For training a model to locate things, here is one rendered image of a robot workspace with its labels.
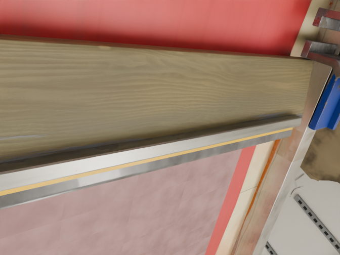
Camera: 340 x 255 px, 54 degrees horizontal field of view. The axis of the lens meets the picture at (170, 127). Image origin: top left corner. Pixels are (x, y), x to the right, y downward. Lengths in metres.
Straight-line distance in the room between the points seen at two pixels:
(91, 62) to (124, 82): 0.03
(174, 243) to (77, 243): 0.16
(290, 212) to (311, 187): 0.26
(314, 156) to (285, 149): 1.88
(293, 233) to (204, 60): 2.45
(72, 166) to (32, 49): 0.07
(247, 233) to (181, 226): 0.18
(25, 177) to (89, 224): 0.15
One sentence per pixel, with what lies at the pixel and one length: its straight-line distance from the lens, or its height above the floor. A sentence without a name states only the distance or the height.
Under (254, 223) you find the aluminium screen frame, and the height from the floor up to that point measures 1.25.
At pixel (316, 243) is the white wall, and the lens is 2.62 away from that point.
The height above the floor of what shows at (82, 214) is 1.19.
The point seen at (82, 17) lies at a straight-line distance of 0.23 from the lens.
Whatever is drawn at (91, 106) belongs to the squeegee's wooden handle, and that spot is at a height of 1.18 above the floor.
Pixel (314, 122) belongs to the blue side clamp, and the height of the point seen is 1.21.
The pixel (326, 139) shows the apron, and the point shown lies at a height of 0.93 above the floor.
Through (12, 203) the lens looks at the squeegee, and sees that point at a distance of 0.22.
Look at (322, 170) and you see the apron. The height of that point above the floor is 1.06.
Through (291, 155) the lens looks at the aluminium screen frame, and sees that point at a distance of 0.51.
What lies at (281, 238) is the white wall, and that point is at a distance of 2.74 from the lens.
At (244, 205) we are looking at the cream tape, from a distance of 0.55.
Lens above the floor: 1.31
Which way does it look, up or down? 27 degrees down
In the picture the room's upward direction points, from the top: 145 degrees clockwise
